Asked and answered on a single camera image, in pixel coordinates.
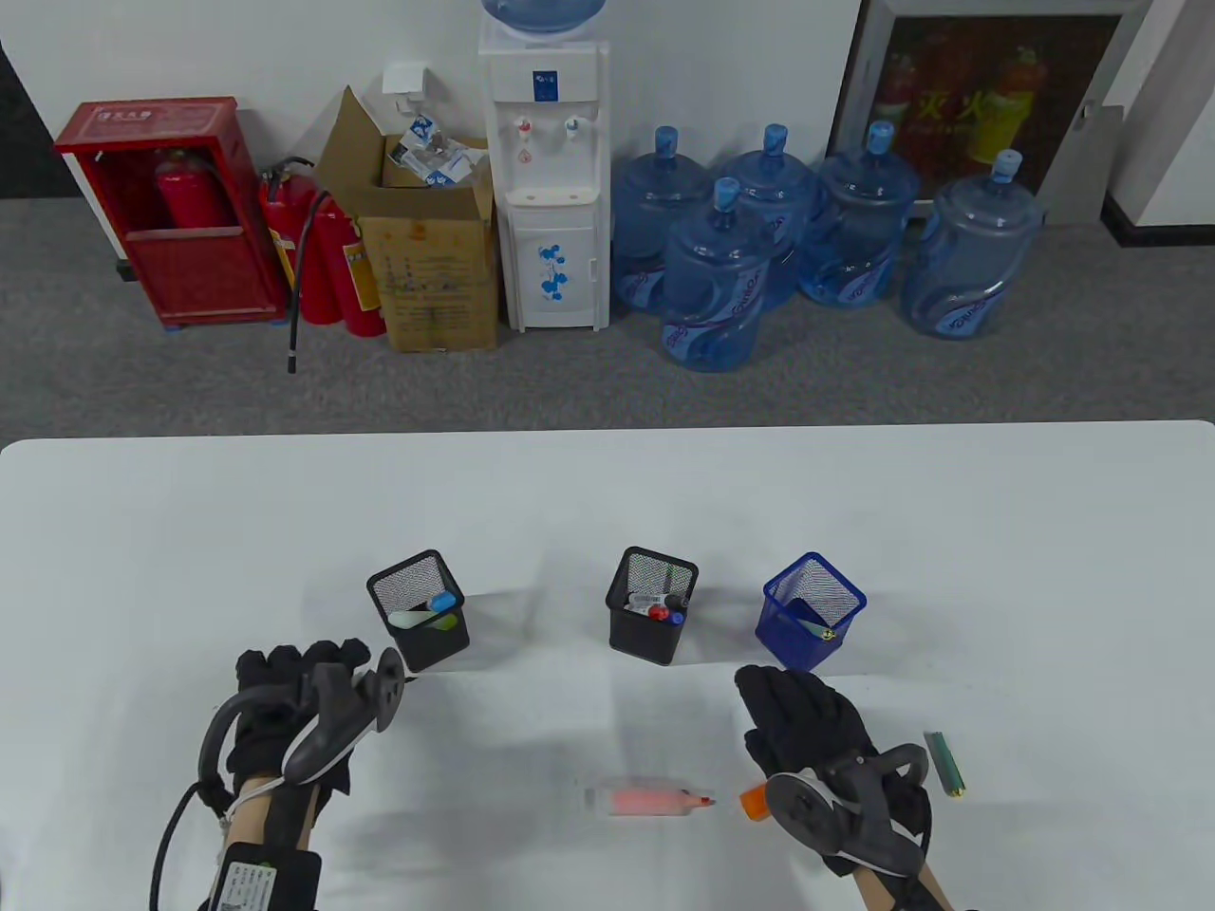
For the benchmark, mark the person's right forearm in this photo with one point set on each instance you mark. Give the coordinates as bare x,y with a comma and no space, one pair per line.
878,894

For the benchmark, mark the blue mesh pen holder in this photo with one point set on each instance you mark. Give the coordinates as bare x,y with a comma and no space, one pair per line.
788,645

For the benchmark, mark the red fire extinguisher cabinet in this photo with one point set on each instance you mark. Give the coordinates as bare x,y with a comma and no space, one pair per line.
204,275

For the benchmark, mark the green gold pen cap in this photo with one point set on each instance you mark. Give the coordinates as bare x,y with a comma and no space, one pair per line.
945,764

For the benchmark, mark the yellow-green highlighter pen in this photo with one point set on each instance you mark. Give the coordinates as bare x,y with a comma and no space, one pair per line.
410,620

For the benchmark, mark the white blue packets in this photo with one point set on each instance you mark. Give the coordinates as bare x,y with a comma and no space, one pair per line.
437,161

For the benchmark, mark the person's left forearm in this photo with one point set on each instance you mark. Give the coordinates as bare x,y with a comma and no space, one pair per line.
249,807

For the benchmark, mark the blue water jug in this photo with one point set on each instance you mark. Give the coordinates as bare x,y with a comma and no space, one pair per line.
859,218
968,256
774,180
712,285
655,199

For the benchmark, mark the orange highlighter pen cap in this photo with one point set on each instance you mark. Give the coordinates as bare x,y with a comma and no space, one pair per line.
750,802

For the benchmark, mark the orange highlighter pen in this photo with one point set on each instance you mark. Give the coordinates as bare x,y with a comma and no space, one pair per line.
645,800

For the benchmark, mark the brown cardboard box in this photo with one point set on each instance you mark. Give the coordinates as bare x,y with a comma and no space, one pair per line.
432,285

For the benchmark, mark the grey metal cabinet door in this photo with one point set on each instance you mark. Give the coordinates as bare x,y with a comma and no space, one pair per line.
1082,166

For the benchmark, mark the blue dispenser water bottle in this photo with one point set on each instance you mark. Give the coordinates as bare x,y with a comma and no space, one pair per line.
541,11

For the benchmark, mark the black mesh pen holder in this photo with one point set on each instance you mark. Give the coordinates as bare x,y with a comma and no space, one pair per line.
645,645
422,650

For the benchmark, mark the red fire extinguisher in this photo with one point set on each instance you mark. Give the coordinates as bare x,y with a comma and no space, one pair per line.
195,195
285,218
351,275

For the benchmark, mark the white black marker pen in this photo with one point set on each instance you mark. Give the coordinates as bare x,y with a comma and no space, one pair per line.
655,600

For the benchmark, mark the blue highlighter pen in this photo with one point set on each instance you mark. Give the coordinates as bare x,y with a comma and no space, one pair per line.
443,602

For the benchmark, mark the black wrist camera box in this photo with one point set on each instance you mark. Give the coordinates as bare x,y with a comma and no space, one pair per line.
266,878

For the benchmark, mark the person's right hand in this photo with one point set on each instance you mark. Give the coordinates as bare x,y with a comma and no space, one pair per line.
807,712

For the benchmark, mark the white water dispenser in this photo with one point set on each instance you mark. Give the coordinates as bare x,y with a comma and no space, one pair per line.
551,275

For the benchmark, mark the white wall socket box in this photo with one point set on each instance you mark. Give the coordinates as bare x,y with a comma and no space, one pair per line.
403,78

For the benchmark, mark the person's left hand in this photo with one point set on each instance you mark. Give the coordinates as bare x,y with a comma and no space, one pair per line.
275,707

